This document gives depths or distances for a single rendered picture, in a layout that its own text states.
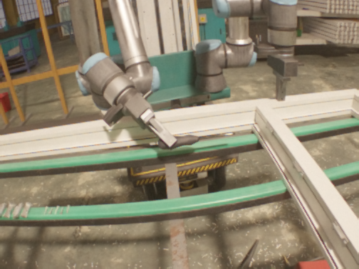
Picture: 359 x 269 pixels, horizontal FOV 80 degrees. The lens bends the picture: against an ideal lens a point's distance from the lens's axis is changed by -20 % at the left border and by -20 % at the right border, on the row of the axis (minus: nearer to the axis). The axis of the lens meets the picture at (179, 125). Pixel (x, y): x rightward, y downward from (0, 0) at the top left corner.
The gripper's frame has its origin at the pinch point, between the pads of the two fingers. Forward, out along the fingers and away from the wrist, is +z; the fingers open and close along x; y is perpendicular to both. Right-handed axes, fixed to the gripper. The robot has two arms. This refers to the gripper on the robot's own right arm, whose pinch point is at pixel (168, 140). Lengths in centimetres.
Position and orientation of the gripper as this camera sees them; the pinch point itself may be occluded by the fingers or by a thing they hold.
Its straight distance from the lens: 69.1
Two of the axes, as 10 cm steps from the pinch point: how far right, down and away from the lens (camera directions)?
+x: 0.1, 2.4, 9.7
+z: 7.0, 6.9, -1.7
